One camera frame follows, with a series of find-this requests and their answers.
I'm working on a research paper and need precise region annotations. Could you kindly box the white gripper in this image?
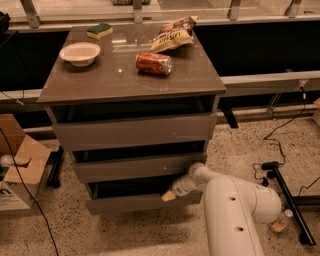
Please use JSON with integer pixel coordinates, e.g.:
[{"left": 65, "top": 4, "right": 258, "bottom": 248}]
[{"left": 161, "top": 175, "right": 197, "bottom": 202}]

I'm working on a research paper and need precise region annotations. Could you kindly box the grey bottom drawer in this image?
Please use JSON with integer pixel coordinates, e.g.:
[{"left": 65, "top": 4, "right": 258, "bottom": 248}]
[{"left": 86, "top": 175, "right": 202, "bottom": 215}]

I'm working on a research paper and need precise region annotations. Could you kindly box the grey drawer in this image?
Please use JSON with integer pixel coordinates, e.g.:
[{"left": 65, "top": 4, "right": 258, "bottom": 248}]
[
  {"left": 53, "top": 114, "right": 216, "bottom": 151},
  {"left": 86, "top": 175, "right": 202, "bottom": 215},
  {"left": 73, "top": 152, "right": 207, "bottom": 183}
]

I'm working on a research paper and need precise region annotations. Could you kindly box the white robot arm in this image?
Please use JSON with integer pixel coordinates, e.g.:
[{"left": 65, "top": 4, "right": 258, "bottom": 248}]
[{"left": 162, "top": 163, "right": 281, "bottom": 256}]

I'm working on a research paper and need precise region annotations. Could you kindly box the grey middle drawer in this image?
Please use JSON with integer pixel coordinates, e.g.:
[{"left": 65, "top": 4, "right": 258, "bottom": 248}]
[{"left": 73, "top": 152, "right": 207, "bottom": 183}]

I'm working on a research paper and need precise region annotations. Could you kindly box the grey drawer cabinet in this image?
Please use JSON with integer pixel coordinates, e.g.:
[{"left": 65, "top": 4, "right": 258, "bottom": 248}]
[{"left": 36, "top": 23, "right": 227, "bottom": 216}]

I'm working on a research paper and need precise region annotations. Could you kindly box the grey top drawer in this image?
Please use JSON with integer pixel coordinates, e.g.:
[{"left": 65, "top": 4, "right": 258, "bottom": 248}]
[{"left": 53, "top": 114, "right": 216, "bottom": 151}]

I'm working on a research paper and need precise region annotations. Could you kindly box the plastic bottle on floor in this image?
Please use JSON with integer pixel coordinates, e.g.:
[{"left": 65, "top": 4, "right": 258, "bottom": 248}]
[{"left": 270, "top": 209, "right": 293, "bottom": 233}]

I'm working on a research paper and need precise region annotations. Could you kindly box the black table leg left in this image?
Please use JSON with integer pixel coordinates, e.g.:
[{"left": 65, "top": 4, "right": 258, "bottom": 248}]
[{"left": 46, "top": 147, "right": 64, "bottom": 188}]

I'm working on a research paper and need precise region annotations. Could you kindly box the red soda can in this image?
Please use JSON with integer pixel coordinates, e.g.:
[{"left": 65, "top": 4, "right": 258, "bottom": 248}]
[{"left": 135, "top": 52, "right": 172, "bottom": 75}]

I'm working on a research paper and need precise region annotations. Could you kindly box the cardboard box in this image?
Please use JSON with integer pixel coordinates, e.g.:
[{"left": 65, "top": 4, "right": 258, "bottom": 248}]
[{"left": 0, "top": 114, "right": 51, "bottom": 211}]

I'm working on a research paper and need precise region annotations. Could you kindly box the black metal stand leg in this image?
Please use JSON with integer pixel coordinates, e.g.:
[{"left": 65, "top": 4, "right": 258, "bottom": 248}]
[{"left": 262, "top": 161, "right": 320, "bottom": 246}]

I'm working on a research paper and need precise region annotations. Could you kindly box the chips bag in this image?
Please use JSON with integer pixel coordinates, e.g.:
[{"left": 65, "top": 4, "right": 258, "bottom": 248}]
[{"left": 150, "top": 16, "right": 198, "bottom": 53}]

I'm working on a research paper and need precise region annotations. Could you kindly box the white bowl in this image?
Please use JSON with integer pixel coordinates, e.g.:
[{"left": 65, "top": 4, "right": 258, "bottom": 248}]
[{"left": 59, "top": 42, "right": 101, "bottom": 67}]

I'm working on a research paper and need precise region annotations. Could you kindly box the green yellow sponge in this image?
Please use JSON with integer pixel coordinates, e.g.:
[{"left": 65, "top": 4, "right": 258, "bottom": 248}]
[{"left": 87, "top": 23, "right": 113, "bottom": 40}]

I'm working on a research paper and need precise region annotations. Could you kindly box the metal railing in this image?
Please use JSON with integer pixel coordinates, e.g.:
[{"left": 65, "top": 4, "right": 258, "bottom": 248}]
[{"left": 1, "top": 0, "right": 319, "bottom": 109}]

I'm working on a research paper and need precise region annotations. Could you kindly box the black cable left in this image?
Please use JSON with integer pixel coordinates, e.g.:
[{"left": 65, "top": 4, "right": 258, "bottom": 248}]
[{"left": 0, "top": 126, "right": 61, "bottom": 256}]

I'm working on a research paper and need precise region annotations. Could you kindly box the black cable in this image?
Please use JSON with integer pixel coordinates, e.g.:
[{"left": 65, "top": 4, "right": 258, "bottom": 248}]
[
  {"left": 251, "top": 86, "right": 320, "bottom": 212},
  {"left": 0, "top": 126, "right": 61, "bottom": 256}
]

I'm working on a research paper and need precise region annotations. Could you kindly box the black cable right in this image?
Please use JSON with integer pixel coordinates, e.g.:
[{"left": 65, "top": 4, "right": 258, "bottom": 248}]
[{"left": 251, "top": 86, "right": 320, "bottom": 212}]

